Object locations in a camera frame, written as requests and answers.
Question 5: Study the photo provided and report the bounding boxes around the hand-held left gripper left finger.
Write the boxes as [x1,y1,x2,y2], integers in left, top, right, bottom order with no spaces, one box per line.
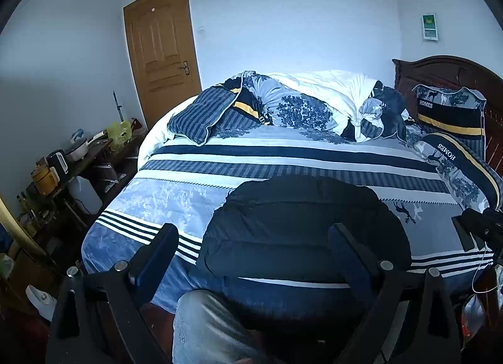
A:
[45,222,179,364]

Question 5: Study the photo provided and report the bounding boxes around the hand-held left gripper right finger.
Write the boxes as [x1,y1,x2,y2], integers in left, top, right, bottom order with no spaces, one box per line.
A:
[328,222,462,364]

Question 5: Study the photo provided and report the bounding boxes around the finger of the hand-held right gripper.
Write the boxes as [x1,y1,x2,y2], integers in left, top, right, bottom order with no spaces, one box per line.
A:
[461,209,490,236]

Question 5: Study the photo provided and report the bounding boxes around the dark puffer jacket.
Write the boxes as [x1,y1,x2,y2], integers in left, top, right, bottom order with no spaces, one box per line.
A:
[194,175,412,284]

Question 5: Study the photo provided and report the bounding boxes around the black phone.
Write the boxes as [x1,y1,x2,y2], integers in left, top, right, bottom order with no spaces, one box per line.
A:
[452,216,476,252]

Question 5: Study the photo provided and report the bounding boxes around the navy yellow-striped floral pillow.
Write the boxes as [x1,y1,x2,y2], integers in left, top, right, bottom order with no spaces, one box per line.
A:
[414,133,503,211]

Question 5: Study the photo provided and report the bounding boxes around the bed with striped blue sheet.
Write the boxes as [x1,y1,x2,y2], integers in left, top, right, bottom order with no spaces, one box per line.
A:
[80,69,503,313]

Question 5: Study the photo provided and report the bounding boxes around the clear plastic bag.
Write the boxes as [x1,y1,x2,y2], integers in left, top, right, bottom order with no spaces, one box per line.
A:
[462,293,496,343]

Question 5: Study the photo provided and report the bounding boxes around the person's grey trouser leg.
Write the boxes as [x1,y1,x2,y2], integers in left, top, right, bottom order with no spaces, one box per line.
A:
[172,289,284,364]

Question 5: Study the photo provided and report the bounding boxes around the navy yellow-striped upright pillow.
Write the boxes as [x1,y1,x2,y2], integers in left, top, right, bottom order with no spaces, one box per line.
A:
[412,84,488,138]

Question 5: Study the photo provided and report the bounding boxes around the dark wooden side table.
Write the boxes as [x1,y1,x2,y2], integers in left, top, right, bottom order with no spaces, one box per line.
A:
[24,138,138,239]

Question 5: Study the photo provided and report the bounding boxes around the yellow plastic bag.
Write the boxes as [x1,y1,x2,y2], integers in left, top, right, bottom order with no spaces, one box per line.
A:
[106,120,134,152]

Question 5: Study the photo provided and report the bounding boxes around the white cooking pot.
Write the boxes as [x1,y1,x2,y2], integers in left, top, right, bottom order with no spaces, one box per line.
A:
[65,132,108,162]

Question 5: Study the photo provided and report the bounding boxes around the black white kettle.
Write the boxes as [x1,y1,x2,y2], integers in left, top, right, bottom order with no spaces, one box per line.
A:
[46,149,70,182]

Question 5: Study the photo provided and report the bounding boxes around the dark blue bundled cloth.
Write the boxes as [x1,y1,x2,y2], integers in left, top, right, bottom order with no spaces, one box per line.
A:
[371,87,409,140]

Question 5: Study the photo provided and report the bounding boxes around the yellow rice cooker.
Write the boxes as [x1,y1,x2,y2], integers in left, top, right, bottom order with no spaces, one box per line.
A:
[31,165,59,195]

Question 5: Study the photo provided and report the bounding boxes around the blue striped flat pillow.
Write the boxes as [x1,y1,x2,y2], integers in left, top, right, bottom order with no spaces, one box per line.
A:
[167,77,268,146]

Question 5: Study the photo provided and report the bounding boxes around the blue floral white quilt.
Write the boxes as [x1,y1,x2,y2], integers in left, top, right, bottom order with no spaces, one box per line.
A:
[241,70,388,144]

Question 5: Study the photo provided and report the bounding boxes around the dark wooden headboard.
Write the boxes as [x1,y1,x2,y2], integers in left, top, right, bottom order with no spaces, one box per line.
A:
[392,55,503,176]

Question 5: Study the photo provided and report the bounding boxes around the thin grey pole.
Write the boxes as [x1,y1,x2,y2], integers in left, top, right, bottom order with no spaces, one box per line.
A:
[113,91,125,123]

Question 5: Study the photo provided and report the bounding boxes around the brown wooden door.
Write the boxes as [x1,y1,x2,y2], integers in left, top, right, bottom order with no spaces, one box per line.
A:
[123,0,203,129]

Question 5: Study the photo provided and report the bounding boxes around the white charging cable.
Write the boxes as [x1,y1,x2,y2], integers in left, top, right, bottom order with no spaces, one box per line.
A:
[472,244,496,294]

